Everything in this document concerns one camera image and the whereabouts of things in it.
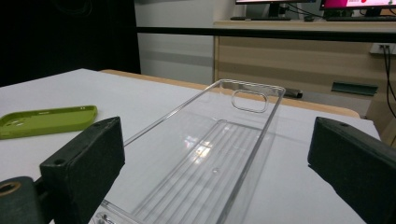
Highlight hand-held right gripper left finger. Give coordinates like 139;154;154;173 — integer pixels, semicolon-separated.
39;116;126;224

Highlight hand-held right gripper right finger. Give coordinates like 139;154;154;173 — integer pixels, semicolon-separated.
307;116;396;224

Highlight green phone case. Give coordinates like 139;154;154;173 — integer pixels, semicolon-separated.
0;105;99;140

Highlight clear plastic tray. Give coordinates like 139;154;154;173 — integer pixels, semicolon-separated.
88;78;287;224

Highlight wooden table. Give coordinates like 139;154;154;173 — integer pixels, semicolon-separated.
100;68;361;119

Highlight white paper sheet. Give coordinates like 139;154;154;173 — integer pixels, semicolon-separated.
0;68;381;224

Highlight white power socket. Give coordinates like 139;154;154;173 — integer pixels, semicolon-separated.
369;42;396;56

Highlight wooden desk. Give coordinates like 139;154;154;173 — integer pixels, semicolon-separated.
212;19;396;147

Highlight black curtain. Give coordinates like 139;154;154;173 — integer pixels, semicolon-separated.
0;0;142;88

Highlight white cabinet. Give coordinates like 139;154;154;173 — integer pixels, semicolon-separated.
134;0;238;86

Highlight black keyboard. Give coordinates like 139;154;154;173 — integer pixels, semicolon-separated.
230;16;292;22
325;15;396;22

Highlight computer monitor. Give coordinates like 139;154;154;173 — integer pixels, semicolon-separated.
234;0;318;19
319;0;396;18

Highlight black power cables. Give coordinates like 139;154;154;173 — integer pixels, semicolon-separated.
380;45;396;110

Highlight black frame bar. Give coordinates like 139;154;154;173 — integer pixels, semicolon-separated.
135;26;396;44

